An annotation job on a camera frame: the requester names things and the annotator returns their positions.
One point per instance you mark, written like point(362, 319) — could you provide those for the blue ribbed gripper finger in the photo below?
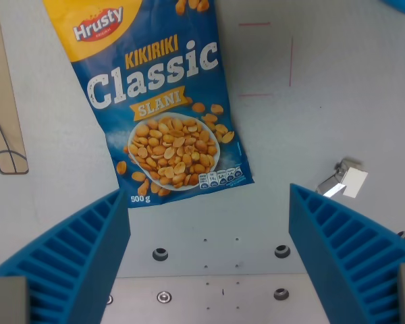
point(344, 249)
point(71, 256)

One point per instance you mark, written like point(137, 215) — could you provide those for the small metal clip with white tag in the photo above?
point(344, 178)

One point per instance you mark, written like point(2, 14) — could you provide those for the beige wooden board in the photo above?
point(3, 101)

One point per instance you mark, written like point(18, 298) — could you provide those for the blue Hrusty peanut bag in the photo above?
point(155, 101)

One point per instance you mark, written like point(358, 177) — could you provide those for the blue plastic object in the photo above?
point(403, 5)

